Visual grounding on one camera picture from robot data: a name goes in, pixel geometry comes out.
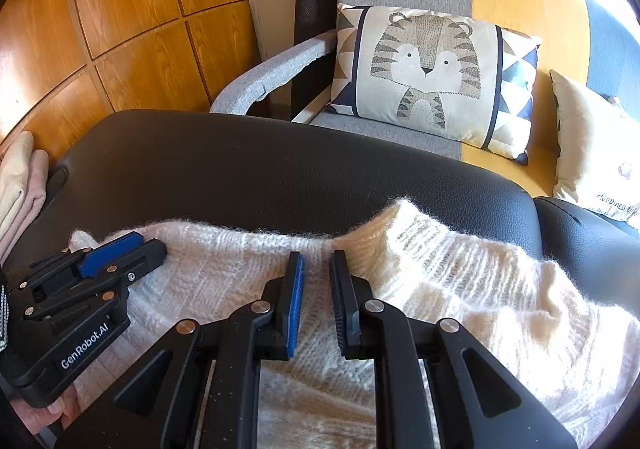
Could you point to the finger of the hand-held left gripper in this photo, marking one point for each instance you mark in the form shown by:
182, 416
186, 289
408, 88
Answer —
147, 256
112, 249

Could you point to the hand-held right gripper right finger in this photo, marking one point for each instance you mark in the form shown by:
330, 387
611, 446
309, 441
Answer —
341, 309

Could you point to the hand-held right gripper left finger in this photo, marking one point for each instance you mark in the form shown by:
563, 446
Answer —
296, 309

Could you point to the white knitted sweater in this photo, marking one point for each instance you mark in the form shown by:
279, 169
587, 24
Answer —
450, 289

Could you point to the person's left forearm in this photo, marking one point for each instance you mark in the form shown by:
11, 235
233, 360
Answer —
3, 309

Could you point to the person's left hand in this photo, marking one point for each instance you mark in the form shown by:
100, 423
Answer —
50, 418

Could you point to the pink folded garment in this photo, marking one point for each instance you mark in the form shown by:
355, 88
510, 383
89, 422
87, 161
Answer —
35, 189

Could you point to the black padded leather table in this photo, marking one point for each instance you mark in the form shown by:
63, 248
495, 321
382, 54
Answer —
250, 169

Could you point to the tiger print cushion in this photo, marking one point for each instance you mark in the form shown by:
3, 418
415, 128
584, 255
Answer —
425, 64

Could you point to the deer print cushion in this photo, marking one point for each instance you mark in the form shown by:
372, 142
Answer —
585, 144

